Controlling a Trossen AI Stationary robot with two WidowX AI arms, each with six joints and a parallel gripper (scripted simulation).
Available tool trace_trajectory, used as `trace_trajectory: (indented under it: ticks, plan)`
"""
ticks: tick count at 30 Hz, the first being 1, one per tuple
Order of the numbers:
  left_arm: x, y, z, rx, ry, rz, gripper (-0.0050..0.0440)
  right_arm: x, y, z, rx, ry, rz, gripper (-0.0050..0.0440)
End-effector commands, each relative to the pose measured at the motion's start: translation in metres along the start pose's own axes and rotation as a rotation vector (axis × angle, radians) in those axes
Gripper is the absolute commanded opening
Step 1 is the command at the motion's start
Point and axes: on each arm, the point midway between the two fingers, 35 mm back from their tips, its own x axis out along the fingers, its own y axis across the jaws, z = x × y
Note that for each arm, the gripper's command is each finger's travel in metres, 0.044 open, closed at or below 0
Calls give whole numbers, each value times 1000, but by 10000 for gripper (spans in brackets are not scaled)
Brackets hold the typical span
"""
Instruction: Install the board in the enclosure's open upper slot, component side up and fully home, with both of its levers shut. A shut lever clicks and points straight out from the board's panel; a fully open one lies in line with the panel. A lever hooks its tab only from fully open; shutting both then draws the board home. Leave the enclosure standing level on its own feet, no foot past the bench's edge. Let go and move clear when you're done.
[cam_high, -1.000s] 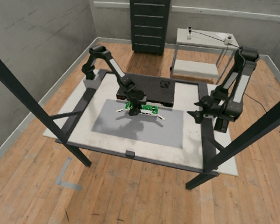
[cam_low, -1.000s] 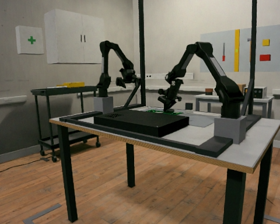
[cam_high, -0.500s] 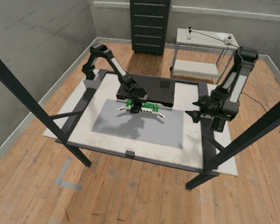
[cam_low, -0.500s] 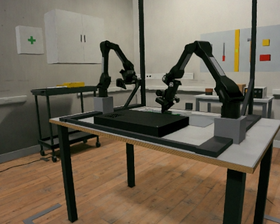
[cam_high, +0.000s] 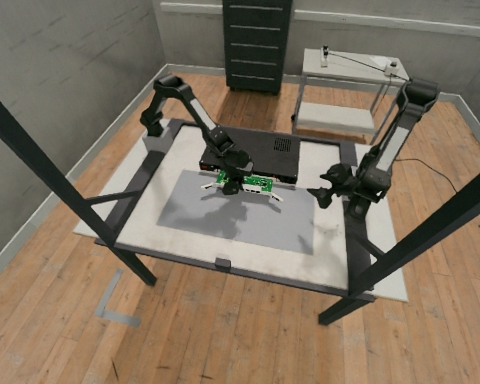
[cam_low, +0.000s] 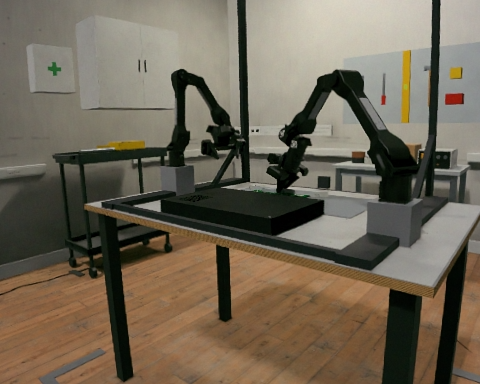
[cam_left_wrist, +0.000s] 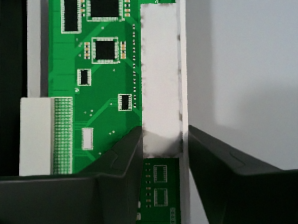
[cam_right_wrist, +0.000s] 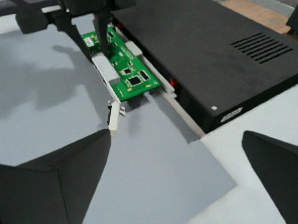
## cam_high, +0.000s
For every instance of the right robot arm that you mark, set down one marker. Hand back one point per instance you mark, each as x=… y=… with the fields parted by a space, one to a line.
x=377 y=175

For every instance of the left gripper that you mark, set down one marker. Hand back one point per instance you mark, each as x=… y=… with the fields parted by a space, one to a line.
x=234 y=184

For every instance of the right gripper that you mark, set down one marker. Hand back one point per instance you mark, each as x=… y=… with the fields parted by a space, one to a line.
x=324 y=196

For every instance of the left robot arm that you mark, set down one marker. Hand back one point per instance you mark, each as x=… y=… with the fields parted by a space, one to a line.
x=212 y=133

